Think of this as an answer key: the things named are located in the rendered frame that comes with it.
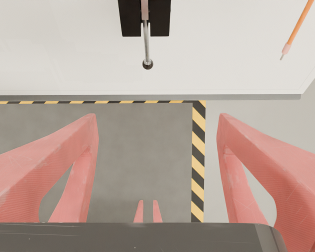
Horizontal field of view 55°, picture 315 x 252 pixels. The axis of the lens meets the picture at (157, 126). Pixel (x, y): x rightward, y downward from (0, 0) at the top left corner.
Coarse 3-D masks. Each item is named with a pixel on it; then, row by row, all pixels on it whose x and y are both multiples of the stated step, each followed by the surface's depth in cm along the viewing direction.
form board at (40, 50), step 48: (0, 0) 34; (48, 0) 34; (96, 0) 34; (192, 0) 34; (240, 0) 34; (288, 0) 34; (0, 48) 40; (48, 48) 41; (96, 48) 41; (192, 48) 41; (240, 48) 41
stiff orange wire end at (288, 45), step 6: (312, 0) 22; (306, 6) 23; (306, 12) 23; (300, 18) 24; (300, 24) 24; (294, 30) 25; (294, 36) 25; (288, 42) 26; (288, 48) 26; (282, 54) 27
